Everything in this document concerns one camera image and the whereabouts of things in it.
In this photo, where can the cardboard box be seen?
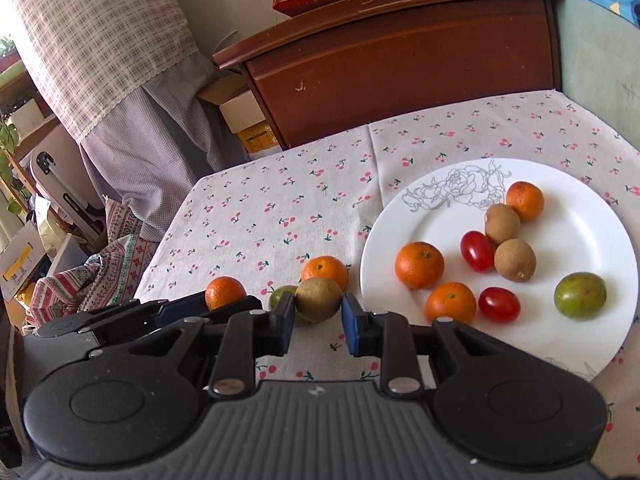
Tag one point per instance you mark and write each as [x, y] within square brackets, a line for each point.
[242, 114]

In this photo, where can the cherry print tablecloth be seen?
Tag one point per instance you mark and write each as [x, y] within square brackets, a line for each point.
[261, 222]

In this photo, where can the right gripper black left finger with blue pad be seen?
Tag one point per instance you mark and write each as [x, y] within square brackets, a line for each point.
[247, 337]

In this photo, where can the brown kiwi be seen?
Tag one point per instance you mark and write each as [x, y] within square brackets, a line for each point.
[318, 299]
[515, 261]
[502, 223]

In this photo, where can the green plum fruit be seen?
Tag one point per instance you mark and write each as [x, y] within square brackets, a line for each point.
[580, 295]
[276, 296]

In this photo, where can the green sofa armrest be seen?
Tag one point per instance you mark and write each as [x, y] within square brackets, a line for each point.
[600, 64]

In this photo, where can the white plate rose drawing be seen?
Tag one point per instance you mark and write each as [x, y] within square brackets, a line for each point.
[550, 265]

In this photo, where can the striped colourful fabric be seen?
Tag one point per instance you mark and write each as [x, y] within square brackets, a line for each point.
[109, 277]

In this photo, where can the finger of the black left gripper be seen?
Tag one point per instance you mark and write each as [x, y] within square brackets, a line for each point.
[194, 306]

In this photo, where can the orange tangerine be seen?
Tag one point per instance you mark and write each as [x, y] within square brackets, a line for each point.
[222, 291]
[453, 300]
[326, 267]
[419, 265]
[526, 200]

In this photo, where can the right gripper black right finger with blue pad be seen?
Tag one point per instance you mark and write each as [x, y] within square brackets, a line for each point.
[386, 336]

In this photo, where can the dark red wooden cabinet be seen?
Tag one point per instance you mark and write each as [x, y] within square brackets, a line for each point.
[358, 61]

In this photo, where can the red cherry tomato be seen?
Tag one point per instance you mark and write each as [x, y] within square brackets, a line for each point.
[477, 251]
[499, 305]

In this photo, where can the plaid beige cover cloth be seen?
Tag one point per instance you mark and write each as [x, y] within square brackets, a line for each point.
[86, 56]

